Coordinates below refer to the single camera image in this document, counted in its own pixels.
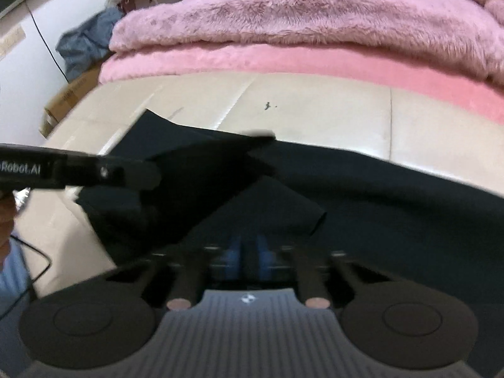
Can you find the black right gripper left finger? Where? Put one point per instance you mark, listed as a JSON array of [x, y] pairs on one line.
[[225, 264]]

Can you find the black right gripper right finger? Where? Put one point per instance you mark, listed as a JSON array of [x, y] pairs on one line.
[[271, 265]]

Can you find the black pants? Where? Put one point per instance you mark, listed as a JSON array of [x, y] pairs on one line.
[[434, 231]]

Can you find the person's left hand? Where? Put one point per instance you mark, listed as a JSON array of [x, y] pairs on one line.
[[8, 213]]

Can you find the brown cardboard box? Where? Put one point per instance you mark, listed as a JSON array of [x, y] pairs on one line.
[[67, 98]]

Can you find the blue grey cloth bundle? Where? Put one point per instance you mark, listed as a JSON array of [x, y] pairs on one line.
[[86, 45]]

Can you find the pink bed sheet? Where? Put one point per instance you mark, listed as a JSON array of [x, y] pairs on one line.
[[374, 65]]

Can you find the fluffy mauve blanket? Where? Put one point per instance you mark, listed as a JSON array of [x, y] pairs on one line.
[[467, 34]]

